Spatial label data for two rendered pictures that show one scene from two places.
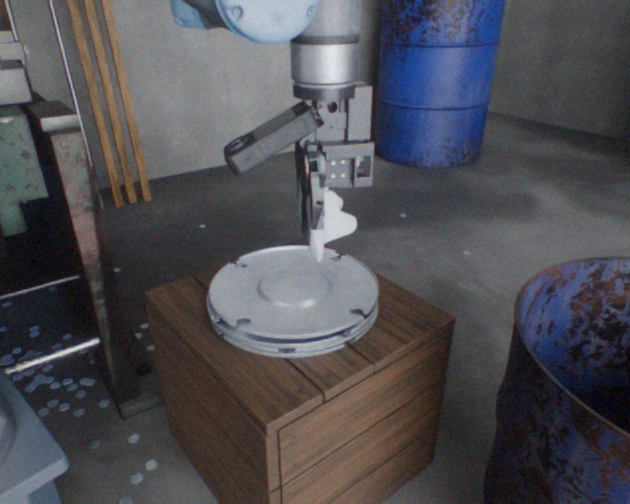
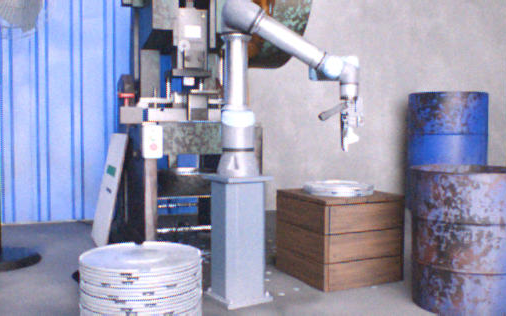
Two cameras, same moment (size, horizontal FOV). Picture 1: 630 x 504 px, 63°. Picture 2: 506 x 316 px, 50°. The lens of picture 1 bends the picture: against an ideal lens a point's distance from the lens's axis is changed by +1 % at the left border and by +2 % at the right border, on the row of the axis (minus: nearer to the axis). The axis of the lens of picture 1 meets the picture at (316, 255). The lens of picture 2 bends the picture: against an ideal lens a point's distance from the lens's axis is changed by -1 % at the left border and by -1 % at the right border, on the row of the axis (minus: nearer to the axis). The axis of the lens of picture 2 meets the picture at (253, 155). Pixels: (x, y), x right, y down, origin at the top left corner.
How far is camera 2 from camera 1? 158 cm
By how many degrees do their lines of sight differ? 28
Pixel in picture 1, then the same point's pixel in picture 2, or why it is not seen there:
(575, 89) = not seen: outside the picture
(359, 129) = (359, 109)
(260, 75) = (327, 153)
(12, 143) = not seen: hidden behind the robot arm
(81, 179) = (258, 145)
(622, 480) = (427, 187)
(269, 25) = (333, 72)
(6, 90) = not seen: hidden behind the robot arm
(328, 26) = (349, 80)
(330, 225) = (350, 138)
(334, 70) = (351, 91)
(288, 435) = (333, 210)
